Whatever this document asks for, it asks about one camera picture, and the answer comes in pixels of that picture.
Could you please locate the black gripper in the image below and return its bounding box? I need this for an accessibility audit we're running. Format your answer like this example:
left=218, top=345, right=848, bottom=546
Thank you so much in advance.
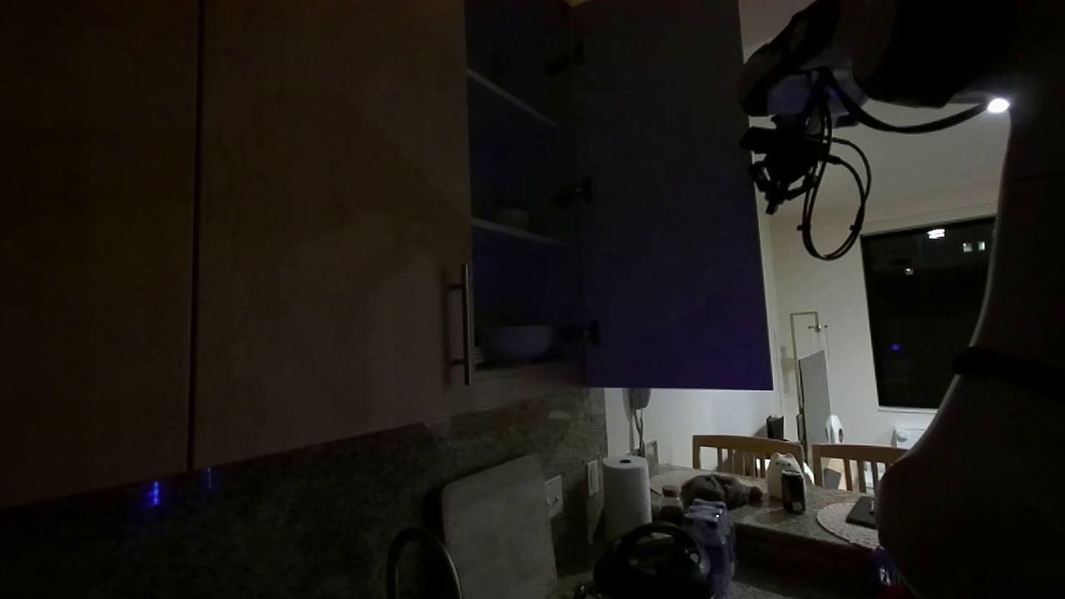
left=740, top=70, right=840, bottom=218

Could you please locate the cabinet body with shelves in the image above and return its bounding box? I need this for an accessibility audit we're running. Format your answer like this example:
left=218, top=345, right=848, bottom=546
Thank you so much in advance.
left=461, top=0, right=588, bottom=392

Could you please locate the plain wooden cabinet door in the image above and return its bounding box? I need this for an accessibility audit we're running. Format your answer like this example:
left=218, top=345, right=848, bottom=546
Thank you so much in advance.
left=0, top=0, right=206, bottom=512

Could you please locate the dark framed window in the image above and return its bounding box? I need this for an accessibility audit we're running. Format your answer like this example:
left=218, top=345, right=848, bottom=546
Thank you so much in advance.
left=857, top=215, right=999, bottom=413

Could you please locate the white standing panel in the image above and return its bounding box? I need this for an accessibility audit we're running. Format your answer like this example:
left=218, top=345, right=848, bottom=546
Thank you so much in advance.
left=785, top=308, right=840, bottom=448

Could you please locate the small dish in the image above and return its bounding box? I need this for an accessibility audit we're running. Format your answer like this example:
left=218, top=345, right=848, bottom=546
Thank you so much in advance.
left=493, top=203, right=534, bottom=233

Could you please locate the wooden dining chair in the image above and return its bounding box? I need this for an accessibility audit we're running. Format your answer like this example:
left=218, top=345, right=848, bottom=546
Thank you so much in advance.
left=813, top=438, right=915, bottom=498
left=688, top=433, right=805, bottom=482

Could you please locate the white bowl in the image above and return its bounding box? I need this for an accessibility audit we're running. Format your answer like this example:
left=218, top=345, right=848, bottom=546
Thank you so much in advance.
left=483, top=318, right=556, bottom=367

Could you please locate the dark bundle on table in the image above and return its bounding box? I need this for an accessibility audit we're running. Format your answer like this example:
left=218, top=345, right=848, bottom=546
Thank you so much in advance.
left=678, top=469, right=773, bottom=516

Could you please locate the white paper towel roll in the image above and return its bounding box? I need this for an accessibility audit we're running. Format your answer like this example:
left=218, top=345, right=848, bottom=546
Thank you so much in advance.
left=598, top=451, right=655, bottom=538

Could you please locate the black tablet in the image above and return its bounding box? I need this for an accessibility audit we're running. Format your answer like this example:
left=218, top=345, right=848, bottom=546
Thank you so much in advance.
left=846, top=491, right=889, bottom=534

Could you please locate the round placemat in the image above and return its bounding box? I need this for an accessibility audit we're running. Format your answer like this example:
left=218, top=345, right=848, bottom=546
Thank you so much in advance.
left=814, top=489, right=889, bottom=555

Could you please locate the clear water bottle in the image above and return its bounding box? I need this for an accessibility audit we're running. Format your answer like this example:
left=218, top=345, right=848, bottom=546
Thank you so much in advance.
left=681, top=496, right=740, bottom=591

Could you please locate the black round kettle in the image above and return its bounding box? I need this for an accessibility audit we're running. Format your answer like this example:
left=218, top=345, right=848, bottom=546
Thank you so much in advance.
left=592, top=518, right=714, bottom=599

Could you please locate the light cutting board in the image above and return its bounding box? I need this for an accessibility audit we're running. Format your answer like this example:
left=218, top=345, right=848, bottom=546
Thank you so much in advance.
left=440, top=448, right=563, bottom=599

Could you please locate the curved metal faucet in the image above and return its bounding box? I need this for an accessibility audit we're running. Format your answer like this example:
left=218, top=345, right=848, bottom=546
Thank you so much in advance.
left=384, top=524, right=467, bottom=599

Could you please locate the metal bar cabinet handle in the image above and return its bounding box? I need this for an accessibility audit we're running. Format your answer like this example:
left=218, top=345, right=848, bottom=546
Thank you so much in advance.
left=440, top=258, right=475, bottom=388

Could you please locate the wooden cabinet door with handle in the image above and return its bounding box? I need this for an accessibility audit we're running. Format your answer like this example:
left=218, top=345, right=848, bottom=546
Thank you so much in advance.
left=193, top=0, right=475, bottom=469

